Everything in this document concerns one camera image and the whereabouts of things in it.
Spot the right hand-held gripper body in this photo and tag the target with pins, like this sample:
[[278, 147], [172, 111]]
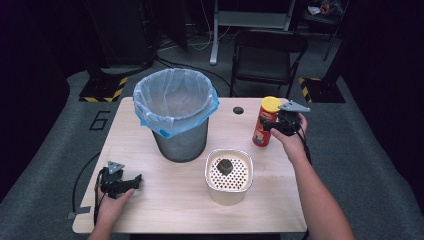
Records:
[[290, 120]]

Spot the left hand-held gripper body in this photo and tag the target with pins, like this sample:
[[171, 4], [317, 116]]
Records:
[[112, 183]]

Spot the red canister with yellow lid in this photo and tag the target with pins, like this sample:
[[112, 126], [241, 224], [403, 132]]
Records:
[[265, 133]]

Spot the person's left hand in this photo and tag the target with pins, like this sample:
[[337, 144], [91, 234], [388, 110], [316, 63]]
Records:
[[111, 208]]

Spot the person's right hand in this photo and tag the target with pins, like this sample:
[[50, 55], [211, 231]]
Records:
[[293, 145]]

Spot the round black table grommet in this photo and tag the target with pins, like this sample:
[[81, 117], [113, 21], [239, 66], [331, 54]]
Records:
[[238, 110]]

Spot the grey tape strip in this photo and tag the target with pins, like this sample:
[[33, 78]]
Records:
[[79, 212]]

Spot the grey metal trash can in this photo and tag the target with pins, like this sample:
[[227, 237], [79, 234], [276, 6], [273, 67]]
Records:
[[181, 143]]

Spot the dark crumpled lump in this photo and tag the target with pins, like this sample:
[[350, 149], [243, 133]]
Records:
[[225, 167]]

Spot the black folding chair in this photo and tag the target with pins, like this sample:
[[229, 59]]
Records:
[[266, 60]]

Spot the beige container with perforated lid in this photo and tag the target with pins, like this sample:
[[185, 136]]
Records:
[[229, 190]]

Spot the translucent blue trash bag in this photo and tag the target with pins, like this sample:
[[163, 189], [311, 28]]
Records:
[[173, 96]]

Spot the dark equipment cabinet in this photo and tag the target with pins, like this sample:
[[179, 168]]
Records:
[[123, 33]]

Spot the black yellow striped base plate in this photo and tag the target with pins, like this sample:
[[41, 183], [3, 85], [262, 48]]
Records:
[[321, 90], [103, 90]]

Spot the white metal desk frame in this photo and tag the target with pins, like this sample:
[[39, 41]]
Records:
[[248, 20]]

